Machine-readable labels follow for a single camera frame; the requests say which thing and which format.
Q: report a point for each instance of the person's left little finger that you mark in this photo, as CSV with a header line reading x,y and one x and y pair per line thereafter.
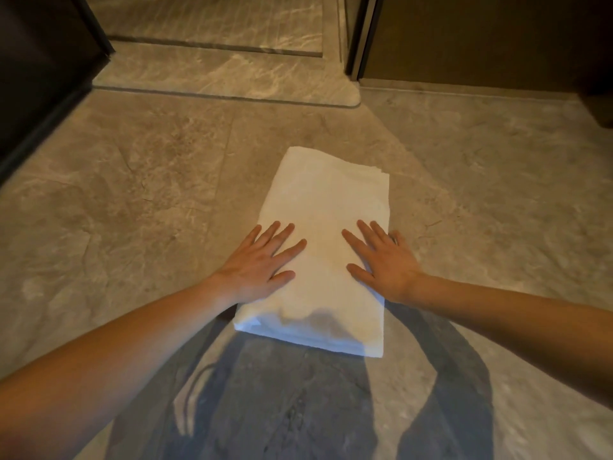
x,y
252,236

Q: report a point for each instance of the person's left thumb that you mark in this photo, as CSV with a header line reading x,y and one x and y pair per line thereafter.
x,y
283,276

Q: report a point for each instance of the person's right thumb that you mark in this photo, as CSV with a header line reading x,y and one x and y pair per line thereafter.
x,y
360,273

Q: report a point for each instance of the grey marble threshold slab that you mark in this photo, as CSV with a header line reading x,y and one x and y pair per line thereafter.
x,y
225,74

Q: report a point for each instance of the dark wooden cabinet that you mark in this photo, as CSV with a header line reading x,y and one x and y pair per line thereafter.
x,y
38,66

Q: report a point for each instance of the person's left forearm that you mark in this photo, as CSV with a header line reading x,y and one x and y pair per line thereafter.
x,y
110,364

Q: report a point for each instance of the white towel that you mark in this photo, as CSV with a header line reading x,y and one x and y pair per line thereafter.
x,y
325,196

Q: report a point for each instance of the brown wooden door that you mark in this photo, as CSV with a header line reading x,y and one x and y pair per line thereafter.
x,y
488,38

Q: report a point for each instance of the dark metal door frame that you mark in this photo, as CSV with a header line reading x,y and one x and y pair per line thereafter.
x,y
360,33

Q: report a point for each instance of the person's right hand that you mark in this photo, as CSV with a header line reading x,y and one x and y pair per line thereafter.
x,y
390,270

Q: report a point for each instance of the person's right little finger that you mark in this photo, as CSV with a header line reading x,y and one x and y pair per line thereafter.
x,y
400,239

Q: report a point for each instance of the person's left hand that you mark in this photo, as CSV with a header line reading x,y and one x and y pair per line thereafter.
x,y
249,270

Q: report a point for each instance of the person's left middle finger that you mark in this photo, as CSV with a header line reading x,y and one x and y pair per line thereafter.
x,y
281,239

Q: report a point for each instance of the person's right forearm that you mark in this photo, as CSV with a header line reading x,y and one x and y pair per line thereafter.
x,y
517,325

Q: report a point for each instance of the person's right middle finger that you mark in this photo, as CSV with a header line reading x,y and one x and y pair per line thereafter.
x,y
369,234

